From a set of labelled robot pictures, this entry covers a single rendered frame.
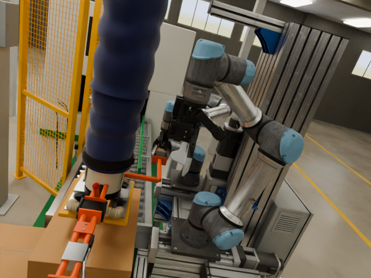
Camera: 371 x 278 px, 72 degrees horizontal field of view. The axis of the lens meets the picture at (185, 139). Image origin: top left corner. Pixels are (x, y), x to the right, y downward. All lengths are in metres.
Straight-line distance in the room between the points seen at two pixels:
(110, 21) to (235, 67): 0.49
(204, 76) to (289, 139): 0.43
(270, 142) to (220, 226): 0.37
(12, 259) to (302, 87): 1.70
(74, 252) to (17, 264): 0.88
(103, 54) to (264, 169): 0.72
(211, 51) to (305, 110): 0.70
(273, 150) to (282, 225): 0.58
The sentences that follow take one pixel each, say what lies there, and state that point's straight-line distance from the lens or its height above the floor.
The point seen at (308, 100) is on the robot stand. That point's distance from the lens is 1.24.
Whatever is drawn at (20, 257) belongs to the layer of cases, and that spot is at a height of 0.54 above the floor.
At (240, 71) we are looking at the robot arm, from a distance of 0.72.
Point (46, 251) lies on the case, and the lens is 1.26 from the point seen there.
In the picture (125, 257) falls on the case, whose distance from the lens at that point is 1.25.
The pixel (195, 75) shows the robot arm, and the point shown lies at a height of 1.79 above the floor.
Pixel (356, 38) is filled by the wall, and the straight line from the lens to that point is 13.37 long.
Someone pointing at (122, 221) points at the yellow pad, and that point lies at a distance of 1.21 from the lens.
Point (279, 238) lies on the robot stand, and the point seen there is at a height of 1.04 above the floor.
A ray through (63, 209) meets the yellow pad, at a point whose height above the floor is 1.07.
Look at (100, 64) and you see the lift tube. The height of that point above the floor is 1.70.
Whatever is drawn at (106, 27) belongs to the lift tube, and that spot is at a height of 1.83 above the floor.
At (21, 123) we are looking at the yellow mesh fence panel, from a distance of 3.11.
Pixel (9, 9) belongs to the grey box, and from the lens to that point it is 2.34.
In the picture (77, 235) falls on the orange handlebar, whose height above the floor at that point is 1.19.
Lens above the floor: 1.87
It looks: 21 degrees down
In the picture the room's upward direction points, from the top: 16 degrees clockwise
